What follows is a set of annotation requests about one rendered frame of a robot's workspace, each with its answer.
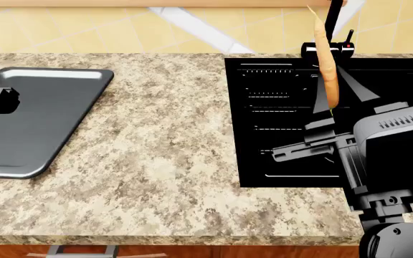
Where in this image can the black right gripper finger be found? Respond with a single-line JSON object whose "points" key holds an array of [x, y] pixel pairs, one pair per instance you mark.
{"points": [[360, 88], [322, 126]]}

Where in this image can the orange carrot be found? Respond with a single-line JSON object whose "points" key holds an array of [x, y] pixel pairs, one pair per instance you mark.
{"points": [[327, 67]]}

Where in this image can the grey metal tray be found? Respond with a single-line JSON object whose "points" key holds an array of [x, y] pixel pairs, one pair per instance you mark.
{"points": [[41, 113]]}

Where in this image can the black cooktop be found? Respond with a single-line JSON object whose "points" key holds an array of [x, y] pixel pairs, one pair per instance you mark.
{"points": [[278, 129]]}

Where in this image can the black sink faucet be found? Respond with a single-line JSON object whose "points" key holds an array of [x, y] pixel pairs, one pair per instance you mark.
{"points": [[334, 21]]}

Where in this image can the brown wooden cabinet front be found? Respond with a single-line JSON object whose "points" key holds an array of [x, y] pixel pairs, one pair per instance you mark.
{"points": [[228, 252]]}

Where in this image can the grey gripper camera box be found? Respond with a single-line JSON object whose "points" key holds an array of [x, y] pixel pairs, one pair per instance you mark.
{"points": [[396, 145]]}

